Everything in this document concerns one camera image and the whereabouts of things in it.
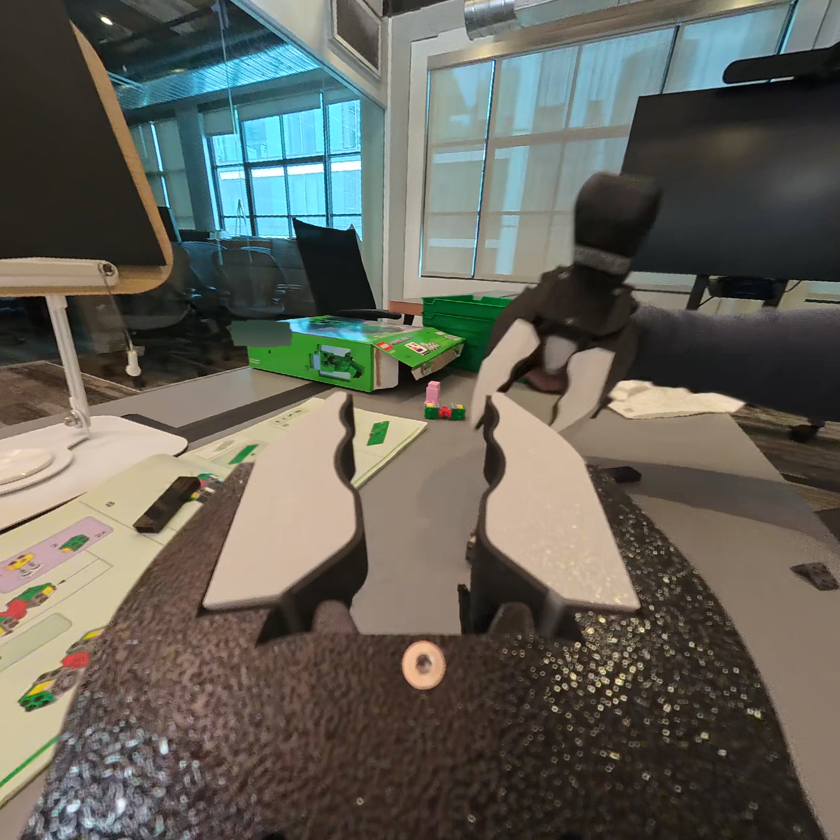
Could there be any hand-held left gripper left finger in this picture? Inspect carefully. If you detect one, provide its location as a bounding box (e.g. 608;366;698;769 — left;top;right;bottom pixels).
202;390;368;644

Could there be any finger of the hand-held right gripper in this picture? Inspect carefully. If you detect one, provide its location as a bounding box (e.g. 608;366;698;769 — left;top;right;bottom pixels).
474;319;544;431
550;344;622;434

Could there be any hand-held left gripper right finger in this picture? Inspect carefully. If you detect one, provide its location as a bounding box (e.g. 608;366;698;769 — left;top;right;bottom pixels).
467;392;641;639

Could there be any person's right forearm dark sleeve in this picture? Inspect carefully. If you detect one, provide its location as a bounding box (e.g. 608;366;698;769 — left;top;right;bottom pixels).
630;304;840;422

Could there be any grey desk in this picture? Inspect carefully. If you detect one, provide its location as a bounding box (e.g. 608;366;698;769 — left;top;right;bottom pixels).
0;363;840;840

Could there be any white desk lamp black shade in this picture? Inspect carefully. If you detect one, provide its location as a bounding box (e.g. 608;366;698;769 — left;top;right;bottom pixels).
0;0;191;532

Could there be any green plastic bin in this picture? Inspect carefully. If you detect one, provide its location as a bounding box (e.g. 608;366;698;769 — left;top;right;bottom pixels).
421;294;526;375

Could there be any pink and green brick build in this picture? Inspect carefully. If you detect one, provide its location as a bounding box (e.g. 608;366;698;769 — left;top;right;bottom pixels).
423;380;467;421

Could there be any white paper sheet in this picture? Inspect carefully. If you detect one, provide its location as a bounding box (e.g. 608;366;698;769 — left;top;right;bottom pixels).
607;380;749;421

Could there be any long black brick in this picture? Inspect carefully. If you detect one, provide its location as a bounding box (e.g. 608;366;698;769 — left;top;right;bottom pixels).
133;476;202;533

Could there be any large black display screen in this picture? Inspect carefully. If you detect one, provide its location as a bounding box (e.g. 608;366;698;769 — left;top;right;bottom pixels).
619;81;840;284

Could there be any green toy brick box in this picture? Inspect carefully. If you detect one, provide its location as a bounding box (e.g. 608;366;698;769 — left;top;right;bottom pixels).
246;316;467;395

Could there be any black office chair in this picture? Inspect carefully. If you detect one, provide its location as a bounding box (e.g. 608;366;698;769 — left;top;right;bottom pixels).
291;218;403;324

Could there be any brick instruction booklet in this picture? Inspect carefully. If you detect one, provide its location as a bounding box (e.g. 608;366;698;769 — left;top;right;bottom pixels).
0;395;429;809

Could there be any silver ceiling duct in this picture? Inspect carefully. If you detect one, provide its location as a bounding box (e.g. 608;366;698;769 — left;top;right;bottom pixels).
464;0;664;42

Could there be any black camera bar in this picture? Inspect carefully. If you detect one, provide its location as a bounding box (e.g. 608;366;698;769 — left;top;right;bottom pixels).
722;49;840;85

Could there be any grey wall vent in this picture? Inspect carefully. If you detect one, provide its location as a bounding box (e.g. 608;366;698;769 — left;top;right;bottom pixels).
328;0;383;77

